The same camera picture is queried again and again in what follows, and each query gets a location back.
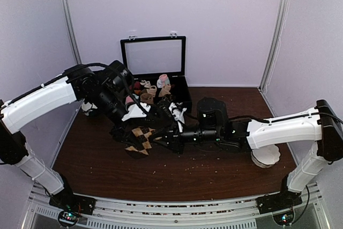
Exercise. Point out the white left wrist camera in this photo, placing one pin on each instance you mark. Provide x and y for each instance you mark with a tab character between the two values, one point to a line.
134	112

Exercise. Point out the white bowl left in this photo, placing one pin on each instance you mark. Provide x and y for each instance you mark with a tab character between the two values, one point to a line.
89	109

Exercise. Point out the tan rolled sock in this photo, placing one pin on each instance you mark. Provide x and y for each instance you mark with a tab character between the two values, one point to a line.
147	98

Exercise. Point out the white scalloped bowl right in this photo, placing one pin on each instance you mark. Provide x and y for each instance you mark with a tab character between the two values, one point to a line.
266	157

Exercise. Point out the black box with glass lid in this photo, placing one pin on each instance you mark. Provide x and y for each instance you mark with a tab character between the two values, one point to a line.
148	58

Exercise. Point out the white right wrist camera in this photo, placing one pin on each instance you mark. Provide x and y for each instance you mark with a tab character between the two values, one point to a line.
177	112

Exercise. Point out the brown tan argyle sock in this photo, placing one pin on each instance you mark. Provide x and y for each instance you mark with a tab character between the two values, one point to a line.
166	100
140	149

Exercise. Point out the beige rolled sock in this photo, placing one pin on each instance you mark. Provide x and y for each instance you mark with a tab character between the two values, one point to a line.
165	90

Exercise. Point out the aluminium corner post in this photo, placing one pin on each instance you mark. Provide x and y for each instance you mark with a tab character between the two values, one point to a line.
275	44
68	17

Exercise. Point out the dark red rolled sock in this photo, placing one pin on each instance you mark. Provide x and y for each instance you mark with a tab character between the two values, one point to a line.
137	86

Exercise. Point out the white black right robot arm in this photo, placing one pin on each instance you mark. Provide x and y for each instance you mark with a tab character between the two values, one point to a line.
261	138

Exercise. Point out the aluminium right corner post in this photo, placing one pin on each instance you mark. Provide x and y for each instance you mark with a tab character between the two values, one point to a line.
275	44

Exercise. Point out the aluminium left corner post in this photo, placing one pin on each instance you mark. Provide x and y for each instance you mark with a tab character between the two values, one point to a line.
68	17

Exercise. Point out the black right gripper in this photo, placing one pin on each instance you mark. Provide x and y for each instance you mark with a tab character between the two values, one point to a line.
173	138

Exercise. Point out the aluminium front rail frame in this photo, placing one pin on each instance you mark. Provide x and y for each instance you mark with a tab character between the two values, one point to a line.
240	212

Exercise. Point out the pink teal white rolled sock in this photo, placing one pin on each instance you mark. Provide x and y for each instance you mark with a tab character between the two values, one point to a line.
162	81

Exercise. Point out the cream rolled sock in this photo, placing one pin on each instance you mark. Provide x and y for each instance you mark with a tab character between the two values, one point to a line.
147	87

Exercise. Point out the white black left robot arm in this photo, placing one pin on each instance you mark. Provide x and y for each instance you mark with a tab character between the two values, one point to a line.
96	83

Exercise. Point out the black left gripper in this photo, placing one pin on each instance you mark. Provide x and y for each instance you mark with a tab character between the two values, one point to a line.
120	135

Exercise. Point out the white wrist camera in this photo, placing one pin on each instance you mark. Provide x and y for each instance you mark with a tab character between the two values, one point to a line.
134	112
177	112

